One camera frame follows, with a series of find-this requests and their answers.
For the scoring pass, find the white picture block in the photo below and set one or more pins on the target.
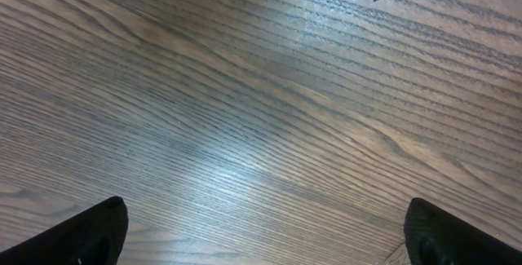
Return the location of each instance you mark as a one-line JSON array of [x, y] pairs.
[[399, 257]]

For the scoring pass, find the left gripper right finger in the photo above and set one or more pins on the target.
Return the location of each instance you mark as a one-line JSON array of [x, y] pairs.
[[436, 237]]

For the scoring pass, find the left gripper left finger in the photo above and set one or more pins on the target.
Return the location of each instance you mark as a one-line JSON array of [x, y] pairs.
[[95, 236]]

